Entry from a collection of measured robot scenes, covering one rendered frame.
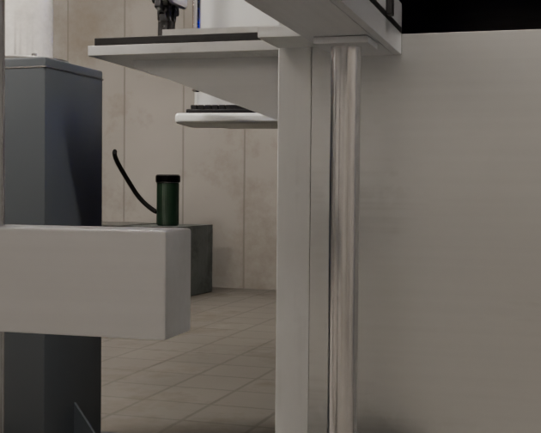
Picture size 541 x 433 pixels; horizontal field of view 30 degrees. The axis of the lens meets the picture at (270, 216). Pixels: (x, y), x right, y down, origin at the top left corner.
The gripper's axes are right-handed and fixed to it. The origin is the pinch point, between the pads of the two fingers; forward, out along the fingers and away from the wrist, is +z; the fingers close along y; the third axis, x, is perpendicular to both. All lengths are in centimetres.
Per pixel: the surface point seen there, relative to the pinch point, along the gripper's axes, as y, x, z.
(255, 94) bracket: -2.5, -20.5, 12.9
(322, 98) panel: -12.5, -36.6, 14.5
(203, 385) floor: 90, 21, 93
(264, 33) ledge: -26.0, -29.1, 4.4
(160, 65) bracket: -2.5, 0.1, 7.3
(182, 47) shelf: -11.0, -8.0, 4.8
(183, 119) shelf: 63, 20, 14
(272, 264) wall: 378, 82, 79
